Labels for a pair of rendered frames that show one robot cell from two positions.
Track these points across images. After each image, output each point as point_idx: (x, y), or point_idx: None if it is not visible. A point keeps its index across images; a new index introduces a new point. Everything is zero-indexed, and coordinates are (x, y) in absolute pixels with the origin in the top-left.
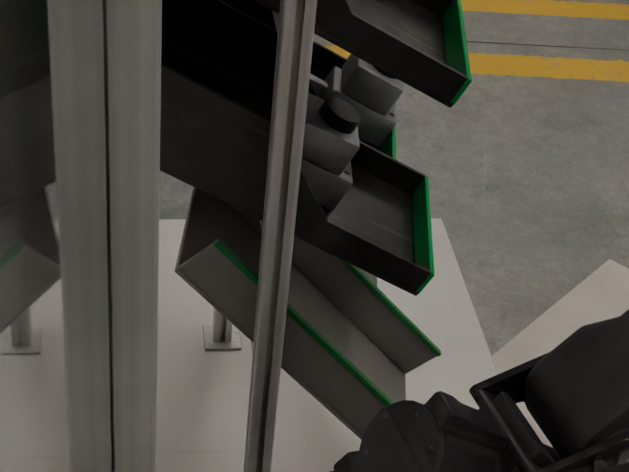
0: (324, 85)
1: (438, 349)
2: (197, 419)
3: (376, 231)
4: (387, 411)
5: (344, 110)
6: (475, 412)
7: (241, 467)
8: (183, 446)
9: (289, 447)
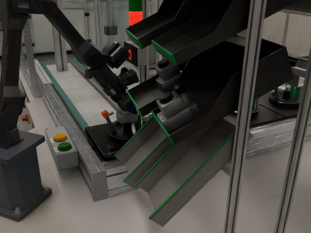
0: (187, 106)
1: (124, 180)
2: (208, 225)
3: (146, 97)
4: (126, 50)
5: (162, 61)
6: (110, 49)
7: (183, 215)
8: (205, 216)
9: (171, 225)
